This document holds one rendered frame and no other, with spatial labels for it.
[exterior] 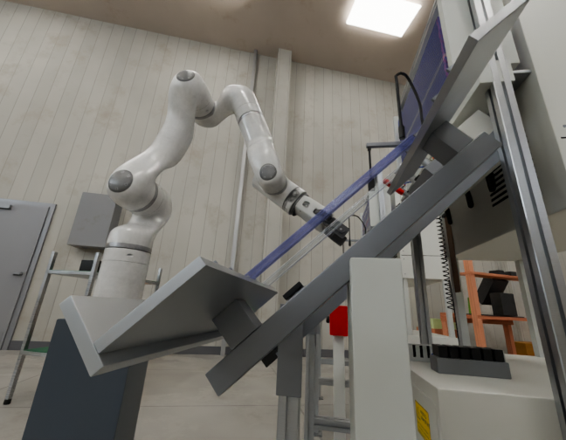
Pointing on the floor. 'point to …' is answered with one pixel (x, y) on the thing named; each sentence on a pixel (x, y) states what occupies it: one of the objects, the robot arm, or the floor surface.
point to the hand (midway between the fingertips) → (342, 236)
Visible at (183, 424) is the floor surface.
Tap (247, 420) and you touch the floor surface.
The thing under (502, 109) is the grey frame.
